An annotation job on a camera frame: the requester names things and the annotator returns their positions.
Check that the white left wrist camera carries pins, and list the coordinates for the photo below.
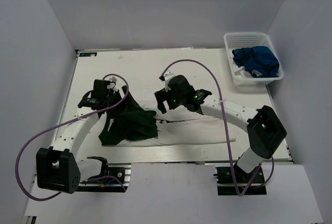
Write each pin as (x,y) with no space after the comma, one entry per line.
(111,82)

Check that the white green raglan t-shirt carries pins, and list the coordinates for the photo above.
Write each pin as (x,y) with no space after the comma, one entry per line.
(140,124)

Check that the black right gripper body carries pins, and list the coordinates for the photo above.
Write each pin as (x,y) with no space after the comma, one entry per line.
(175,100)

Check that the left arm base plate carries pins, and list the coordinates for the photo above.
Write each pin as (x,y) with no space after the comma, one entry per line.
(120,178)

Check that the blue t-shirt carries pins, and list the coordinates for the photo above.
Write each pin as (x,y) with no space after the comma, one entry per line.
(258,61)

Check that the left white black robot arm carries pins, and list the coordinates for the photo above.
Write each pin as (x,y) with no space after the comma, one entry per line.
(57,166)

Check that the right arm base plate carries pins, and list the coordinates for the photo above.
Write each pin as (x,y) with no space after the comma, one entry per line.
(225,185)

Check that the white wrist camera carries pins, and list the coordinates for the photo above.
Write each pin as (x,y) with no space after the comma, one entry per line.
(167,76)
(111,82)

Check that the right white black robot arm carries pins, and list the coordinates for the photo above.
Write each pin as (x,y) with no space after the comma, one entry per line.
(263,127)

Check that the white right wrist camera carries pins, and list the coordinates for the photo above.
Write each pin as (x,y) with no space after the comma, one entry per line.
(167,76)

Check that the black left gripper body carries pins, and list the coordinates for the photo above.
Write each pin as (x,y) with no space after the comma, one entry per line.
(113,98)

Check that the white plastic basket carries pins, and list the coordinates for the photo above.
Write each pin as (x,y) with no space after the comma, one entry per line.
(247,40)

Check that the dark label sticker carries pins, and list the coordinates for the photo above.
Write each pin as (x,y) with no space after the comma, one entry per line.
(88,54)

